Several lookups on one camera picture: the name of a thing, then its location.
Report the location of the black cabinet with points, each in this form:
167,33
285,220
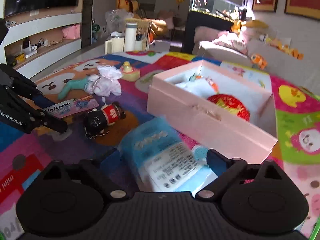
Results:
202,27

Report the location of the red round ornament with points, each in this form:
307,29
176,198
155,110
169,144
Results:
231,104

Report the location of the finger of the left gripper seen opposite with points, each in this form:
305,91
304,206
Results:
42,118

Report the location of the beige sofa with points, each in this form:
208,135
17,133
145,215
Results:
303,72

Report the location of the white wall shelf unit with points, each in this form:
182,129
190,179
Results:
45,29

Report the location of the Volcano pink card package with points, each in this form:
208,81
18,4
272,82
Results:
71,107

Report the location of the pink cardboard box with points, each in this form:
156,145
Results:
180,95

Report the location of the clear plastic bag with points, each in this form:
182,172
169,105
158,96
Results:
116,20

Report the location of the glass fish tank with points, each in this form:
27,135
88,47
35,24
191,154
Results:
222,9

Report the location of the yellow orange plush row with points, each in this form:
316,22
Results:
285,48

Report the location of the orange fish plush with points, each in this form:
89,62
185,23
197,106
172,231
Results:
258,61

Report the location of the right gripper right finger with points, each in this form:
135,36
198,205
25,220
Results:
217,162

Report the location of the black haired doll keychain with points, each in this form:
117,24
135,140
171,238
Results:
97,122

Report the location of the yellow duck toy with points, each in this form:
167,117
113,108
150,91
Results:
129,72

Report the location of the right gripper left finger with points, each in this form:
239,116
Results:
110,163

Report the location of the pink white plush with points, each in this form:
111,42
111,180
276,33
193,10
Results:
232,41

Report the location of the blue tissue pack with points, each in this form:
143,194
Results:
161,161

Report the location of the white pitcher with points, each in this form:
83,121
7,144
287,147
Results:
114,44

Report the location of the white thermos bottle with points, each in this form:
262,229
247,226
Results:
130,36

